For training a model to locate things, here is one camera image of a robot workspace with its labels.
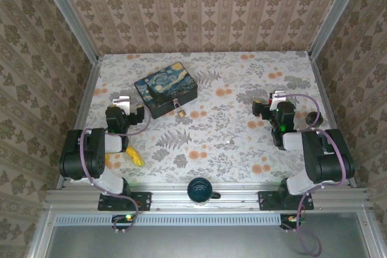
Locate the starry night painted box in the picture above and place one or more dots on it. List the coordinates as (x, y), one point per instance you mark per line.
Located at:
(164, 84)

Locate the small brass padlock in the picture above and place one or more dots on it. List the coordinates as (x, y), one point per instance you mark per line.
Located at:
(181, 111)

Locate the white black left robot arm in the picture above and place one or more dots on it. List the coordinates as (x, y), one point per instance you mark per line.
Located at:
(81, 155)

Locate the clear jar with black lid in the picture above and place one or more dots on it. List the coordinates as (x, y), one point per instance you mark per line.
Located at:
(314, 119)

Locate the yellow banana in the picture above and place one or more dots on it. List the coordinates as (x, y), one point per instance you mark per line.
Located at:
(135, 156)

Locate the small black controller board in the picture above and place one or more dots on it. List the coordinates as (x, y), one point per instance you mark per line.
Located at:
(290, 219)
(122, 218)

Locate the dark blue mug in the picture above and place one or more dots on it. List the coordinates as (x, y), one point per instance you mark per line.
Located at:
(199, 192)

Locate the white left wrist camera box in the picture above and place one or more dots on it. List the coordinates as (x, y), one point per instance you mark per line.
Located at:
(121, 101)

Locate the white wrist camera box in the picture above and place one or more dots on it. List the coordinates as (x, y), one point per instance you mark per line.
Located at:
(121, 101)
(277, 96)

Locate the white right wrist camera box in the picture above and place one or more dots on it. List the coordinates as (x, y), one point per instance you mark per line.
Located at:
(277, 96)

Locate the aluminium table side rail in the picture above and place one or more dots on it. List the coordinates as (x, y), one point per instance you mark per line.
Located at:
(86, 98)
(323, 89)

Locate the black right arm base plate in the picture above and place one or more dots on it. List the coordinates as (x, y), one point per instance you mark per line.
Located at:
(266, 200)

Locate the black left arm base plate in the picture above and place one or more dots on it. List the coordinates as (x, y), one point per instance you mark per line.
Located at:
(145, 202)

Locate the long aluminium base rail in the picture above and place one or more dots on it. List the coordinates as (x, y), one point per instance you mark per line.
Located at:
(242, 197)

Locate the aluminium corner post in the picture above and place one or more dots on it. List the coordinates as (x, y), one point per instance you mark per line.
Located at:
(69, 13)
(335, 13)

